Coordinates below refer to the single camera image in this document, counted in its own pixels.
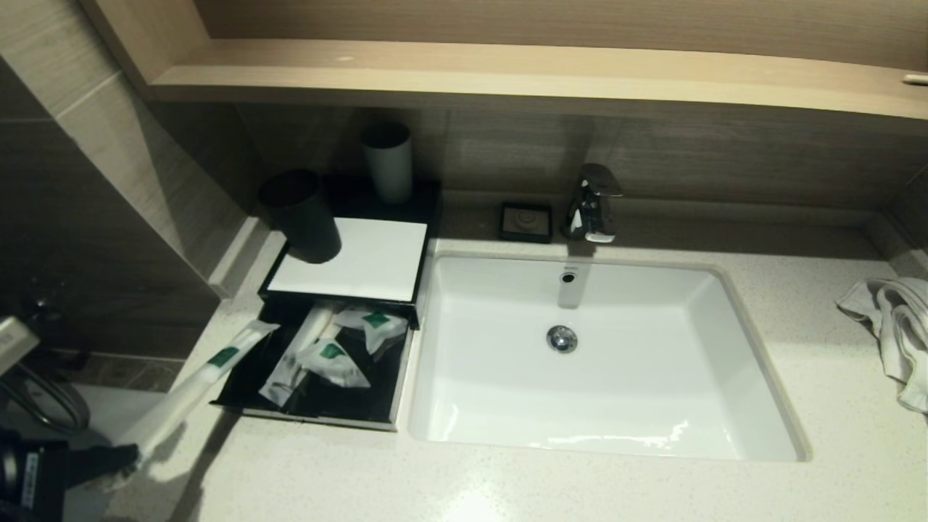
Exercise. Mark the chrome drain plug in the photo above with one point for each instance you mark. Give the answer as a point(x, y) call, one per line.
point(562, 339)

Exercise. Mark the black square soap dish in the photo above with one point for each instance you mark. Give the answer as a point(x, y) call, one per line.
point(525, 223)

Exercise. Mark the white ceramic sink basin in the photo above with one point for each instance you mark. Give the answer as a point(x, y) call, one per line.
point(616, 391)

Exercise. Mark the small white rectangular block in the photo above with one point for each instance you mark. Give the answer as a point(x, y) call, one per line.
point(16, 342)

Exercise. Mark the chrome faucet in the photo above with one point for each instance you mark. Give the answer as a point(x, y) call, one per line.
point(591, 210)

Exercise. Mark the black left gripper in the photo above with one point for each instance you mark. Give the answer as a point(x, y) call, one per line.
point(32, 478)

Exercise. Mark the light wooden shelf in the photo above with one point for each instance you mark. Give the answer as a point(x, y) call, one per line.
point(507, 72)

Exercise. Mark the long white toothbrush packet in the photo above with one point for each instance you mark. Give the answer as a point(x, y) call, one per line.
point(203, 377)
point(286, 373)

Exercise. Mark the black box with white top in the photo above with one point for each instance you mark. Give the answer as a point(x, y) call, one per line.
point(355, 257)

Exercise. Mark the small white green-label sachet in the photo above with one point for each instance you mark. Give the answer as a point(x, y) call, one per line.
point(333, 362)
point(377, 322)

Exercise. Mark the white towel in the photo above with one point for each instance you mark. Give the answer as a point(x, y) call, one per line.
point(895, 326)

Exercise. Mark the black glossy tray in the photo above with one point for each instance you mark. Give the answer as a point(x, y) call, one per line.
point(424, 192)

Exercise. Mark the small pale object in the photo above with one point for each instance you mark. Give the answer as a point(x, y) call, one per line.
point(915, 80)

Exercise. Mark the black cup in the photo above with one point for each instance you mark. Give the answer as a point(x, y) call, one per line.
point(304, 217)

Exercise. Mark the grey cup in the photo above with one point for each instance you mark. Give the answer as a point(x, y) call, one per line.
point(388, 167)

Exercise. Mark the black glossy drawer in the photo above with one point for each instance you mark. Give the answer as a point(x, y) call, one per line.
point(348, 402)

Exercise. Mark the dark metal valve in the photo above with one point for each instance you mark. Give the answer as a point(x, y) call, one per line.
point(36, 315)

